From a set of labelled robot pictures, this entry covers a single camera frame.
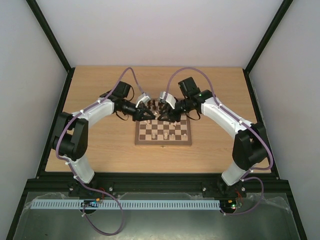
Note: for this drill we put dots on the white chess piece two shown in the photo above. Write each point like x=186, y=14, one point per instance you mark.
x=172, y=136

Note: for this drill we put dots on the grey slotted cable duct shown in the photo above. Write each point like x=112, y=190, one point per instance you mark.
x=73, y=204

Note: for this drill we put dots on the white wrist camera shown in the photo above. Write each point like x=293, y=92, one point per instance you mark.
x=167, y=98
x=142, y=99

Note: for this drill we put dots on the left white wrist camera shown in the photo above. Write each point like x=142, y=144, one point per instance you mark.
x=142, y=99

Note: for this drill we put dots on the wooden chess board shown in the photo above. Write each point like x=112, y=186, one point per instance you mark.
x=143, y=133

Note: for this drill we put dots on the left black frame post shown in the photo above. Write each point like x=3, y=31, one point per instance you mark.
x=41, y=19

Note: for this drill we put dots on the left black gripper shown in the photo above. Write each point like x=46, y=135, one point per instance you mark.
x=139, y=115

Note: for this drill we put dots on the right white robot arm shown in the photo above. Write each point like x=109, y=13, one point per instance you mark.
x=250, y=145

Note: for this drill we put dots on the metal front tray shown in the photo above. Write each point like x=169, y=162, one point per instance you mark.
x=257, y=217

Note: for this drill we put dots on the black frame post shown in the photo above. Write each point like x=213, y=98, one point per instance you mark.
x=276, y=20
x=41, y=19

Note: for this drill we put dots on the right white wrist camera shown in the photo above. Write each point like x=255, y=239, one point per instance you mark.
x=167, y=98

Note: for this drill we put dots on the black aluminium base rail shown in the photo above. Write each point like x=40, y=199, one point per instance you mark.
x=209, y=185

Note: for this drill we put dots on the left white pieces pile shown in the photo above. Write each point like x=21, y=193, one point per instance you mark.
x=150, y=121

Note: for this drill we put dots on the right black frame post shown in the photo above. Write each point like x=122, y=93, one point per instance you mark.
x=276, y=20

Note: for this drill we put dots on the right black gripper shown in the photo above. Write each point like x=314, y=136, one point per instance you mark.
x=173, y=114

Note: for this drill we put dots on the dark chess pieces row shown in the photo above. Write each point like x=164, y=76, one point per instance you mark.
x=154, y=105

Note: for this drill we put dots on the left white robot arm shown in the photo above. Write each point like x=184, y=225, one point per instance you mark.
x=71, y=131

